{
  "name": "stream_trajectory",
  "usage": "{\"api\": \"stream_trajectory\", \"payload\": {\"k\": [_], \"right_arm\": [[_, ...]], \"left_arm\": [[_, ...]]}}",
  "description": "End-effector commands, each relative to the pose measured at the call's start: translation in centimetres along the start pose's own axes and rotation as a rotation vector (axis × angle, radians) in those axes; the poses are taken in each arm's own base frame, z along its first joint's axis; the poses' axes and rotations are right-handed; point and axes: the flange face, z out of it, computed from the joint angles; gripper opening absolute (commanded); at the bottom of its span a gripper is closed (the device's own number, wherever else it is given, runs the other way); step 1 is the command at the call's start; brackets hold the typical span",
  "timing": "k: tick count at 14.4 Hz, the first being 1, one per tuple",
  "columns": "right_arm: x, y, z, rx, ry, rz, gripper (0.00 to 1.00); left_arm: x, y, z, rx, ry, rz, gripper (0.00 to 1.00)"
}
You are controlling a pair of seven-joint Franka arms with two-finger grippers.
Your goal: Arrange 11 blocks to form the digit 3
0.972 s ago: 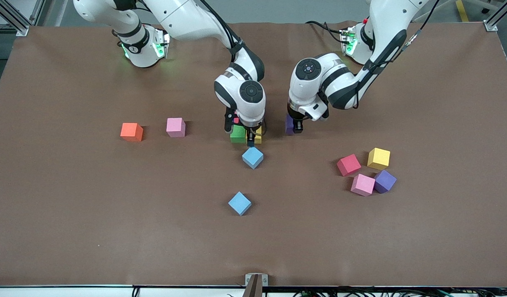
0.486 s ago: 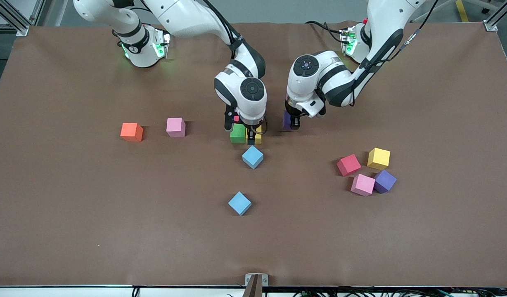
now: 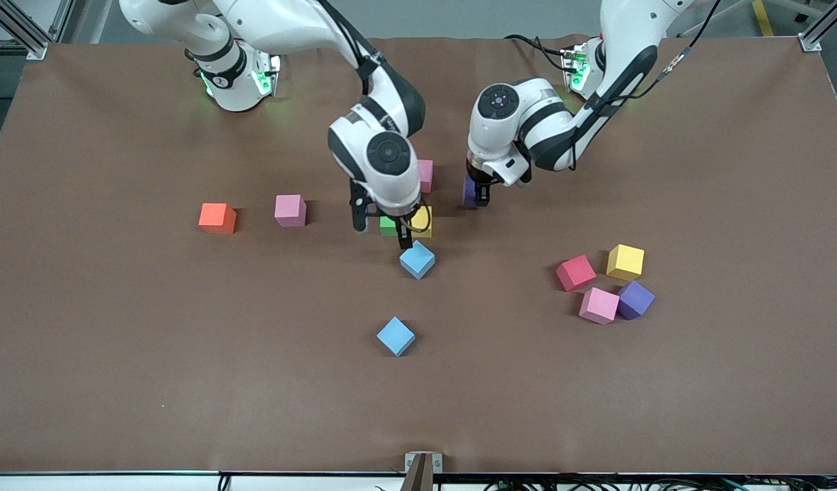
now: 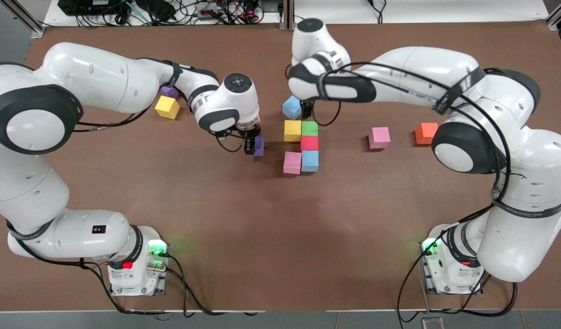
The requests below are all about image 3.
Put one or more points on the purple foam block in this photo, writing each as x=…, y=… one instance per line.
x=469, y=192
x=635, y=298

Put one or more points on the green foam block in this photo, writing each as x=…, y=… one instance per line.
x=389, y=226

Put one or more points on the yellow foam block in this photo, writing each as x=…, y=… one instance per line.
x=625, y=260
x=422, y=224

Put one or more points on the blue foam block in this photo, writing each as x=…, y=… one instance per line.
x=394, y=334
x=418, y=262

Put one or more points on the pink foam block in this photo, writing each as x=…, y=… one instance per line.
x=289, y=208
x=426, y=176
x=598, y=304

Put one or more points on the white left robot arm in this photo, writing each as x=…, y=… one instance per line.
x=507, y=136

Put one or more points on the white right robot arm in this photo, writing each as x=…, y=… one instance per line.
x=384, y=184

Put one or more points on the red foam block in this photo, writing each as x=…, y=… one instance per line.
x=575, y=271

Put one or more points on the orange foam block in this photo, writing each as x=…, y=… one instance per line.
x=216, y=217

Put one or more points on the brown table cover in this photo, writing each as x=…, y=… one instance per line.
x=187, y=382

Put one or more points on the metal table edge bracket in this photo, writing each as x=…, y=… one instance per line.
x=412, y=462

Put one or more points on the aluminium frame post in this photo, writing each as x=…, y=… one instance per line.
x=810, y=44
x=35, y=49

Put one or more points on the white table edge rail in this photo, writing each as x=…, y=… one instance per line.
x=118, y=483

